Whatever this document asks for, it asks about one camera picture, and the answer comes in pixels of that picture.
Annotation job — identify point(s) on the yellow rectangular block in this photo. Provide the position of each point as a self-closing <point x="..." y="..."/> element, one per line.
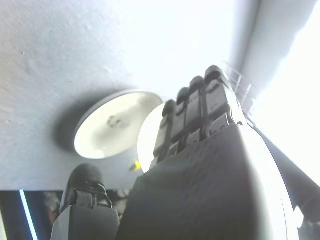
<point x="137" y="166"/>

